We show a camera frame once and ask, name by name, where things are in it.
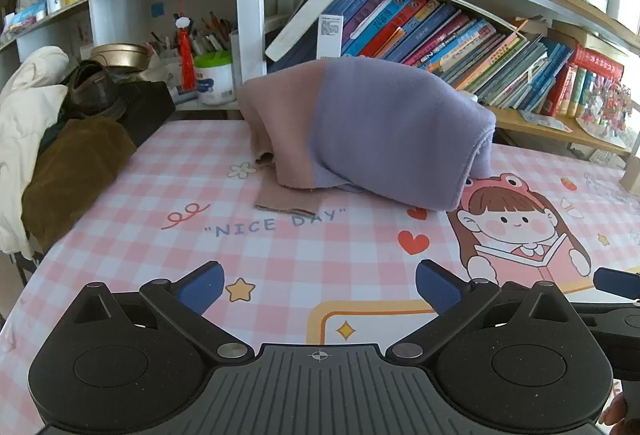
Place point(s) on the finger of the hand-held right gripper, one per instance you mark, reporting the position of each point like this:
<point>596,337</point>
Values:
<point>622,320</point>
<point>617,281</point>

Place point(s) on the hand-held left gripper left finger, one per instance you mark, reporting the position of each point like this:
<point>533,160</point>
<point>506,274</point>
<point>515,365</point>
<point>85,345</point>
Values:
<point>200,287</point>

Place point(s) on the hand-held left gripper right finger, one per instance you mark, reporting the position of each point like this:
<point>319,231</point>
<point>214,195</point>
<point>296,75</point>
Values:
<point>437,287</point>

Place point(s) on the purple and pink sweater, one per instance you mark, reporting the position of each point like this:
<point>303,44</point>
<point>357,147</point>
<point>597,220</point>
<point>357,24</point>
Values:
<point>390,130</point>

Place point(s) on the person's right hand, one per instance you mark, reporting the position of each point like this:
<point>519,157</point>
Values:
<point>614,410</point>

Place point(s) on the pink checkered printed table mat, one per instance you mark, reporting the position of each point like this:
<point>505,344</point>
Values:
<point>150,195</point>

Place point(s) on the colourful candy decoration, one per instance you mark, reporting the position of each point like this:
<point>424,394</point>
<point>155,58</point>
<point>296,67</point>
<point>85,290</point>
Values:
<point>607,107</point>

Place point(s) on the light blue packet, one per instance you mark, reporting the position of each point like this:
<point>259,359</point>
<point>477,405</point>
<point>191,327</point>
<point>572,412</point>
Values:
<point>545,121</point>

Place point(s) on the black box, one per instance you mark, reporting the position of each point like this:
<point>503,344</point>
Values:
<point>147,110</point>

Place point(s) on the white tub with green lid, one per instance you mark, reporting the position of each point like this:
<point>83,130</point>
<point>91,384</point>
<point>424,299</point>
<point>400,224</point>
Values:
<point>215,80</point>

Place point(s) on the thick red dictionary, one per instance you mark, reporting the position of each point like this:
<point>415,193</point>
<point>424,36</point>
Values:
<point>597,62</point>

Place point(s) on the brown leather shoe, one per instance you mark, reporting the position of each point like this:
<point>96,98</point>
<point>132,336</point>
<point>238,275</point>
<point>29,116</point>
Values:
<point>95,90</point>

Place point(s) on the red tassel charm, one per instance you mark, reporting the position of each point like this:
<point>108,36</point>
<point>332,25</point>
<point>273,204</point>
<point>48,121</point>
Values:
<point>187,60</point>

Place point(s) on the row of colourful books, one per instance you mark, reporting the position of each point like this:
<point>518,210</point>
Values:
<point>450,45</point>

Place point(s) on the gold round tin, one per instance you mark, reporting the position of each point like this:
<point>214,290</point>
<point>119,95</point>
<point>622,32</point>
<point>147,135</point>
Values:
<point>119,56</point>

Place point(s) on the white padded jacket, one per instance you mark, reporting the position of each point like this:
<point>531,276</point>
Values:
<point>25,115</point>

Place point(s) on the bunch of pens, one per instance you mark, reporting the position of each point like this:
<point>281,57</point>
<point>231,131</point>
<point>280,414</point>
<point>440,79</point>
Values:
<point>210,35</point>

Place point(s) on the white orange toothpaste box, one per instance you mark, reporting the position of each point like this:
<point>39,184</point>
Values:
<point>330,35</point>

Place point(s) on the white bookshelf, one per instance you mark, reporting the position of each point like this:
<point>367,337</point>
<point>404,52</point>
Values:
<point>247,15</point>

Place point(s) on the thick white book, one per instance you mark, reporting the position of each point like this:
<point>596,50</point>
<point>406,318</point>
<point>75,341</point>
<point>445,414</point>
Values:
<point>305,22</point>

